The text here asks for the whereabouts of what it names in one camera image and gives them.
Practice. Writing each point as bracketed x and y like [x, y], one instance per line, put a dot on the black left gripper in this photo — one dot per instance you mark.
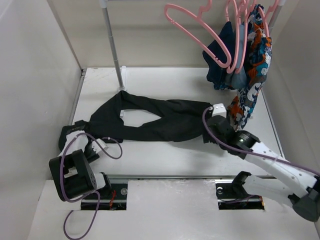
[92, 155]

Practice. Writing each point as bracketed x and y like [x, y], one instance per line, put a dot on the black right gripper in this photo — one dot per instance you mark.
[205, 137]

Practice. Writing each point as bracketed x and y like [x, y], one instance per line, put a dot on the black trousers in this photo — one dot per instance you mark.
[179, 120]

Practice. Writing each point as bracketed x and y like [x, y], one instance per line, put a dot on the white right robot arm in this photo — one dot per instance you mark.
[291, 185]

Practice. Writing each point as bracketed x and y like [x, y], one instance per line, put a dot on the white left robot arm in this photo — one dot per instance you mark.
[71, 171]

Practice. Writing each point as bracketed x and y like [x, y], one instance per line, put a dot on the pink hanger with navy garment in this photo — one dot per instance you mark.
[238, 11]

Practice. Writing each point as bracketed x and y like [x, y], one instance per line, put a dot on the pink hanger with patterned garment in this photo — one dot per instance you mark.
[256, 14]

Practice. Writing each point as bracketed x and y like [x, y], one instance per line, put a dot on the navy blue hanging garment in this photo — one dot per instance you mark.
[216, 74]

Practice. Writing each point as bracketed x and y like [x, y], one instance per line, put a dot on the grey blue hanging garment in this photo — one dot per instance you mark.
[236, 80]

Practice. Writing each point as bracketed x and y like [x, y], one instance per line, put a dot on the white rack left foot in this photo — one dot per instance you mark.
[123, 71]

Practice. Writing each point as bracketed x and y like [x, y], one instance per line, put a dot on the patterned orange teal garment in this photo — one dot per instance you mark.
[256, 65]

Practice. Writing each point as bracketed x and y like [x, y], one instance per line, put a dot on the silver rack right pole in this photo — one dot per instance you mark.
[275, 10]

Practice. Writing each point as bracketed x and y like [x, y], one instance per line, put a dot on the silver rack pole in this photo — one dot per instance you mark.
[104, 7]
[275, 10]

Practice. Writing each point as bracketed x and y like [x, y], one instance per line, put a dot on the silver rack left pole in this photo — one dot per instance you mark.
[104, 7]

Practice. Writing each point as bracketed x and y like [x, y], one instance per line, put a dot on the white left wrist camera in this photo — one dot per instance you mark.
[98, 145]

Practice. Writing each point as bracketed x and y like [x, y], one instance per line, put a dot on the metal rail strip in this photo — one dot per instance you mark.
[157, 177]

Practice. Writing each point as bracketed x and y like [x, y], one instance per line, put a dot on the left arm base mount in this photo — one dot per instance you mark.
[114, 199]

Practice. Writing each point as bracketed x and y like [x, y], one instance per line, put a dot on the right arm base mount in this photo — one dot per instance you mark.
[230, 199]

